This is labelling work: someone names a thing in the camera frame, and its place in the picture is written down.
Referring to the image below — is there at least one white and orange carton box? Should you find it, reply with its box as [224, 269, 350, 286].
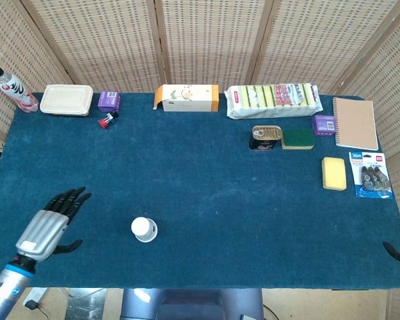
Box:
[152, 83, 220, 113]

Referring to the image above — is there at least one blue correction tape blister pack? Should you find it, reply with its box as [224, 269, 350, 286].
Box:
[349, 151, 395, 200]

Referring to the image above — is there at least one green and yellow scouring sponge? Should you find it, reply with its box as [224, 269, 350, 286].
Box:
[281, 128, 316, 150]

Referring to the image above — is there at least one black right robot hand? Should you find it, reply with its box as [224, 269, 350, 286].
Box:
[382, 192, 400, 267]

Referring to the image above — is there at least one clear plastic drink bottle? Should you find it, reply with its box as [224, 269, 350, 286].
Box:
[0, 65, 40, 113]

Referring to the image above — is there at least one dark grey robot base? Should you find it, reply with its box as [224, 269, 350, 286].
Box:
[121, 288, 264, 320]

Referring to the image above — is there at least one small purple cardboard box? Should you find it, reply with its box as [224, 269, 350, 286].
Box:
[311, 114, 337, 137]
[97, 90, 121, 113]

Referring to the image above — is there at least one white paper cup blue flower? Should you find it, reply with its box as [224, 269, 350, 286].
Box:
[131, 216, 156, 239]

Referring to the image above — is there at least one brown spiral notebook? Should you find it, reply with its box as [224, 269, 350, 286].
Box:
[332, 97, 379, 151]

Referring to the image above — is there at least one white power strip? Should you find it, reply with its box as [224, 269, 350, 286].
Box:
[22, 288, 49, 308]

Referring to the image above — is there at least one plain yellow sponge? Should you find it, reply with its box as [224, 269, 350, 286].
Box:
[321, 157, 348, 191]

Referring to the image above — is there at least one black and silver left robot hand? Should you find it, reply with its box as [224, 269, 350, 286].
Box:
[15, 186, 92, 261]

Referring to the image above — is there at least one black luncheon meat can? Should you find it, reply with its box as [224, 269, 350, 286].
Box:
[248, 125, 283, 151]

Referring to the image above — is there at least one blue carpet table cloth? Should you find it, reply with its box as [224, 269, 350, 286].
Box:
[0, 91, 400, 290]

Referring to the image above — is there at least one beige lidded food container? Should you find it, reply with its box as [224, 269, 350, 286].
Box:
[39, 84, 94, 117]

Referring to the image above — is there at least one white paper cup green flower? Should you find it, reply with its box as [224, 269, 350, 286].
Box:
[135, 227, 159, 243]

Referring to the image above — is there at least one packaged yellow sponge multipack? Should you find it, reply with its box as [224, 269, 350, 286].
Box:
[225, 82, 323, 120]

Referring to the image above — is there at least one red and black push button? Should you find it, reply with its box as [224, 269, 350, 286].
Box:
[99, 111, 120, 129]

